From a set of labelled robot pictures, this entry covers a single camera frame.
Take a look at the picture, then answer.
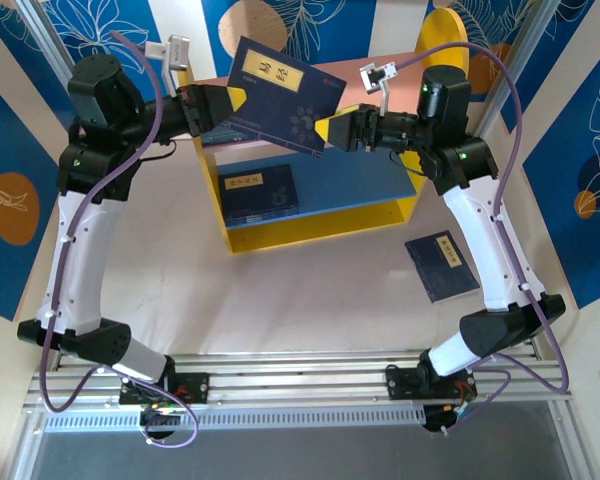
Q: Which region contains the navy book labelled Yijing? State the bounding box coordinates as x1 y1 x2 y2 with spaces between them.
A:
225 34 349 160

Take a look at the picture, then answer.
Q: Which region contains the navy book labelled Sunzi Bingfa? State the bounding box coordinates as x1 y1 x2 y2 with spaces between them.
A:
217 163 301 217

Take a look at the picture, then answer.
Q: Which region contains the navy book labelled Yuewei Caotang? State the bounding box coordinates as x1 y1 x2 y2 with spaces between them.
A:
224 208 302 227

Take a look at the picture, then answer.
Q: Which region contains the navy book labelled Mengxi Bitan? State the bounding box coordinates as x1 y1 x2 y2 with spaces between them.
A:
403 229 481 305

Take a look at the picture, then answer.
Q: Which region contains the yellow pink blue bookshelf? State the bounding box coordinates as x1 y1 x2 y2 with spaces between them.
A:
175 7 471 255

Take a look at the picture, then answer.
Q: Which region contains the grey metal plate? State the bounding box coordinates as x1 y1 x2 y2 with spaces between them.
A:
29 428 574 480

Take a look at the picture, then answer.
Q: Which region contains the aluminium frame post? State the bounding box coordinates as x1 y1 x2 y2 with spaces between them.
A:
471 0 565 149
17 0 124 159

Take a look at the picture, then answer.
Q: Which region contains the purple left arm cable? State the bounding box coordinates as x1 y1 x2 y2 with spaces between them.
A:
38 29 200 451

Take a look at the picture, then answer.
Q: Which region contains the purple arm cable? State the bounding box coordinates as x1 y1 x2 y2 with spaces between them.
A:
38 29 200 451
393 41 570 434

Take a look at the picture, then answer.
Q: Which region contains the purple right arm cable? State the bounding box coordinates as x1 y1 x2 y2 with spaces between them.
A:
393 41 570 434

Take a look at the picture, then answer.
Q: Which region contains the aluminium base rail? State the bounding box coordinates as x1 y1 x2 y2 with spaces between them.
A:
27 349 574 406

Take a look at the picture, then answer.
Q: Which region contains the grey slotted cable duct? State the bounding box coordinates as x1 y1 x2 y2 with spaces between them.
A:
43 403 426 432

